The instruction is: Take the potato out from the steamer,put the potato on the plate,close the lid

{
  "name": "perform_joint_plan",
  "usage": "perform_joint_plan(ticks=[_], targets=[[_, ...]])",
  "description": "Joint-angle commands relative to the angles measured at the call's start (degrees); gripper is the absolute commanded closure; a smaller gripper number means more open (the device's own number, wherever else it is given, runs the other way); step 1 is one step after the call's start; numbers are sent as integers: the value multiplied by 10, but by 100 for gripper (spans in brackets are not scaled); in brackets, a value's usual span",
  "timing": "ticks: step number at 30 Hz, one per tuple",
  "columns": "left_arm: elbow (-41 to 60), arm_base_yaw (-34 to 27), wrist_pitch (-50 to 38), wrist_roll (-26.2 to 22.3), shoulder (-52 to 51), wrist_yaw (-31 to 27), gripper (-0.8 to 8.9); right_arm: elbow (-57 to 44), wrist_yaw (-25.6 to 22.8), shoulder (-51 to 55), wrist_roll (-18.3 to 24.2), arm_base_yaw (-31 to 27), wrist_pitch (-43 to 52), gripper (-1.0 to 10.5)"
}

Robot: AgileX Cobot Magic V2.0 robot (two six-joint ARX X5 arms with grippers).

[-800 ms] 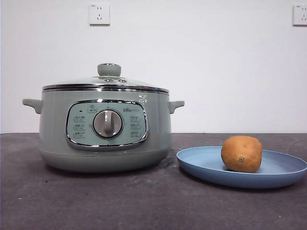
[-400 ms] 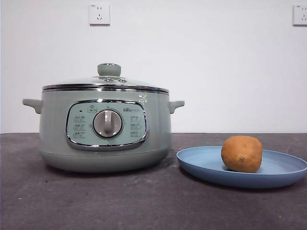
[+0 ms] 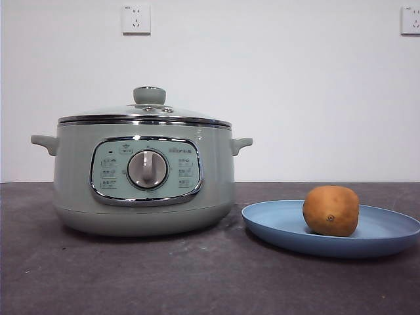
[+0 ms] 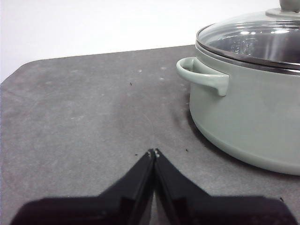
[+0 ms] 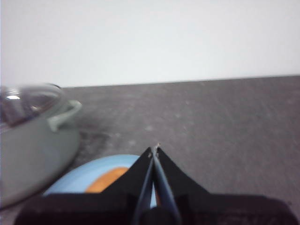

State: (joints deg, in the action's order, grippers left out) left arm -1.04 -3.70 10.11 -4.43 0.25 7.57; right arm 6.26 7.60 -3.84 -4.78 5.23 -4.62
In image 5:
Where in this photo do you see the blue round plate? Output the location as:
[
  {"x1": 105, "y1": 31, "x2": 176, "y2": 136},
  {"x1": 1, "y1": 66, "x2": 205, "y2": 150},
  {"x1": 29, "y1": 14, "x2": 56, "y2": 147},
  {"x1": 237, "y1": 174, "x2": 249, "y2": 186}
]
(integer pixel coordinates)
[{"x1": 43, "y1": 154, "x2": 162, "y2": 209}]

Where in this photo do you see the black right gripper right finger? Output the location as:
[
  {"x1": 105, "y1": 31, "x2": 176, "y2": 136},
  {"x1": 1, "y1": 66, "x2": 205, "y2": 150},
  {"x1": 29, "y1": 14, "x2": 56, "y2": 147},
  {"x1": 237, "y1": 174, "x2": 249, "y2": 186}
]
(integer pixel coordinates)
[{"x1": 153, "y1": 147, "x2": 298, "y2": 225}]

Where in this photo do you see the glass lid with green knob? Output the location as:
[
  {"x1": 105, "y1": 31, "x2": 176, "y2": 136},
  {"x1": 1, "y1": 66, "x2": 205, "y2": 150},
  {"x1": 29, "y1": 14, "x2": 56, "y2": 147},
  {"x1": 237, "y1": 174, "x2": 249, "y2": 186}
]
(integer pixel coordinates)
[{"x1": 0, "y1": 82, "x2": 66, "y2": 128}]

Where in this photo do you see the pale green electric steamer pot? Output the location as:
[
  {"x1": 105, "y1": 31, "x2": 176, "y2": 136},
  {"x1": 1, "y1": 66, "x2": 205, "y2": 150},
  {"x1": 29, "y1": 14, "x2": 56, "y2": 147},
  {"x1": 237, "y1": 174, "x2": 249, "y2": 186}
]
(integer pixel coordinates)
[{"x1": 0, "y1": 100, "x2": 83, "y2": 210}]

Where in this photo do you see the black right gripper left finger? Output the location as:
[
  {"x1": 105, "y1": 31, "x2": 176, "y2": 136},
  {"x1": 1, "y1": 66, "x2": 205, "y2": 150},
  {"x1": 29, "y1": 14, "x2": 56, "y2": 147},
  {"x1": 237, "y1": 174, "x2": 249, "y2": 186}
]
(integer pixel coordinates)
[{"x1": 14, "y1": 146, "x2": 155, "y2": 225}]

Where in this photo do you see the brown potato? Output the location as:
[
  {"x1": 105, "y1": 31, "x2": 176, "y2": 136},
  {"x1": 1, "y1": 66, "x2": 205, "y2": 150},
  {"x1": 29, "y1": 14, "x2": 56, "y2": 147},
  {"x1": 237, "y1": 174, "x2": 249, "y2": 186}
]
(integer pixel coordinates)
[{"x1": 85, "y1": 166, "x2": 162, "y2": 207}]

